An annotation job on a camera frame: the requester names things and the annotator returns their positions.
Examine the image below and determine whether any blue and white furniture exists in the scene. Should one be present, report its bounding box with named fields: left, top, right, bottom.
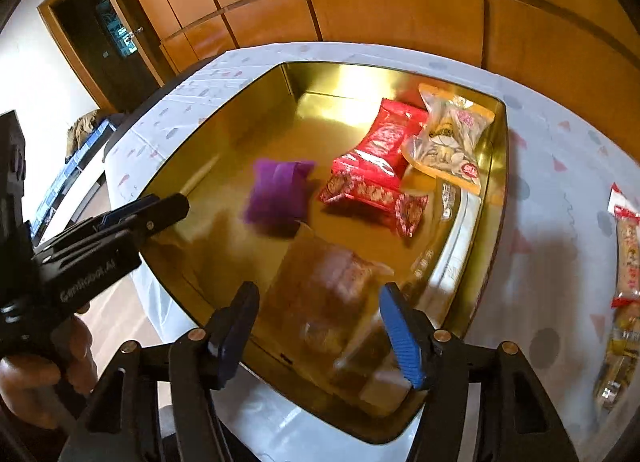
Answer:
left=30, top=119, right=113, bottom=238

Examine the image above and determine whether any wooden wardrobe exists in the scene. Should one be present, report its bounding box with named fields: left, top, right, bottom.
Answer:
left=82, top=0, right=640, bottom=163

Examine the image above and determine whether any green-edged cracker packet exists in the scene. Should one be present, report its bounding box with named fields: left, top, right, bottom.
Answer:
left=592, top=302, right=640, bottom=413

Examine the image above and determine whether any brown bag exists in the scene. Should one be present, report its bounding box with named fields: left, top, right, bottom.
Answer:
left=67, top=110, right=108, bottom=153

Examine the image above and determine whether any dark door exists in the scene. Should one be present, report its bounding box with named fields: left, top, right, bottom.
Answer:
left=50, top=0, right=146, bottom=113

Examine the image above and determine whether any translucent pastry packet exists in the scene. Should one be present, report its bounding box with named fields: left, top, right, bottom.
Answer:
left=265, top=222, right=401, bottom=418

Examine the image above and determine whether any white and red snack packet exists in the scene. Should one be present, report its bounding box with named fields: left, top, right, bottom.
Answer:
left=607, top=182, right=640, bottom=215

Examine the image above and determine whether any purple snack packet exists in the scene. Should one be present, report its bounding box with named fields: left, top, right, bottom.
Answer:
left=242, top=158, right=317, bottom=238

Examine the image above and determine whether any gold tin box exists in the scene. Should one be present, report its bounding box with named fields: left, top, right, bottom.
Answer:
left=134, top=61, right=510, bottom=445

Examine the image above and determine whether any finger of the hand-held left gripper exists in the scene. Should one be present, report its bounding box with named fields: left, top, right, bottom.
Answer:
left=35, top=195, right=161, bottom=250
left=35, top=193, right=191, bottom=258

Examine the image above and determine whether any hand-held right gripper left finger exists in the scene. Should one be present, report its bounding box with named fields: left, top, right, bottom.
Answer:
left=57, top=281, right=261, bottom=462

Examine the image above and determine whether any plain red snack packet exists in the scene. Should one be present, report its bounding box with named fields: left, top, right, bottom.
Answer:
left=331, top=98, right=431, bottom=188

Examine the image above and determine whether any orange-edged clear snack packet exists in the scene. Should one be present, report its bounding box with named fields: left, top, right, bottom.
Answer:
left=401, top=83, right=496, bottom=195

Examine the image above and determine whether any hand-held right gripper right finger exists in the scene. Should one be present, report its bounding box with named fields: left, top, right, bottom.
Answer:
left=378, top=283, right=586, bottom=462

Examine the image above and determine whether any person's left hand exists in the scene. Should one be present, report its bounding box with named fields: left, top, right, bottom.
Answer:
left=0, top=315, right=98, bottom=430

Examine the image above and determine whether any long beige red-ended snack packet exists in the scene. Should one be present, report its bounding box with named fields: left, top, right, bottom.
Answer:
left=611, top=205, right=640, bottom=310

